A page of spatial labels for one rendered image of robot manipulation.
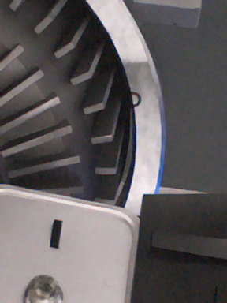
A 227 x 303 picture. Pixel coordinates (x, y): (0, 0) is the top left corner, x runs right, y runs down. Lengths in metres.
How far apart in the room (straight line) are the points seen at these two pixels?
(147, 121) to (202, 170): 1.12
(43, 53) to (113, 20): 0.06
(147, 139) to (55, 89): 0.09
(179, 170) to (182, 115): 0.17
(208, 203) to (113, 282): 0.05
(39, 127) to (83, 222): 0.08
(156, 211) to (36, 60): 0.11
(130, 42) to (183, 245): 0.17
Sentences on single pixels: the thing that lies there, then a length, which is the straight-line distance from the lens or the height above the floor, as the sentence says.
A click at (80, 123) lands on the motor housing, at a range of 0.44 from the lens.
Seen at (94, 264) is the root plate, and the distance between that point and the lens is 0.34.
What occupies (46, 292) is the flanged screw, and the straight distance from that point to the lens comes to 0.33.
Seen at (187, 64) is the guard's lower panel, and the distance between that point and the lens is 1.36.
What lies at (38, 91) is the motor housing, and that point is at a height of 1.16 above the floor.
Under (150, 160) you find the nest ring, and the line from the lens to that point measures 0.50.
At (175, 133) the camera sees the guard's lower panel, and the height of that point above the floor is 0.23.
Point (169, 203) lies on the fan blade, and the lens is 0.35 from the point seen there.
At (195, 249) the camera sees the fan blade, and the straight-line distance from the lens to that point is 0.34.
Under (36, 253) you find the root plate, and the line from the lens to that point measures 0.34.
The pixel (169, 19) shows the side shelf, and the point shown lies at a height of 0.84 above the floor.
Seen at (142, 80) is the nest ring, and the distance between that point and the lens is 0.49.
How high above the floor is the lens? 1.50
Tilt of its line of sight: 60 degrees down
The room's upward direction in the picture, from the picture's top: 7 degrees clockwise
